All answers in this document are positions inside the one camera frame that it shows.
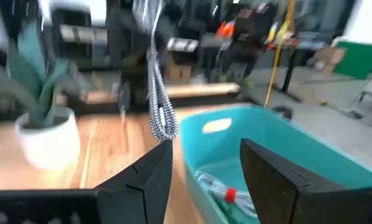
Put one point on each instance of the teal plastic bin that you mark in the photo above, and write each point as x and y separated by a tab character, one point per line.
267	133

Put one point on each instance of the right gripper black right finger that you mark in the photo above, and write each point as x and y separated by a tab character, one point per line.
276	193

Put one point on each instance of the wooden bench top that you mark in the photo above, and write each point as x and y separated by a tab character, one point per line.
201	89

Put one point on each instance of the white plant pot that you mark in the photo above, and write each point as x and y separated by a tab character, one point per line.
49	143

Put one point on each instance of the orange object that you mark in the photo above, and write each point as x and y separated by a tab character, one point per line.
225	30

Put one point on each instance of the green board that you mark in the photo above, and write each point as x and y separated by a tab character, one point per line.
357	59

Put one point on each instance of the black table leg stand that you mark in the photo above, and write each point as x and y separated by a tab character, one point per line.
290	68

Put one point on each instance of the cardboard box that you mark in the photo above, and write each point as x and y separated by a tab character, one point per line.
176	73
332	56

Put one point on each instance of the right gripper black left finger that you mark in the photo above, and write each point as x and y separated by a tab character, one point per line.
142	186

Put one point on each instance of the green leafy plant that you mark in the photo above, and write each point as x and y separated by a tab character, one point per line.
27	62

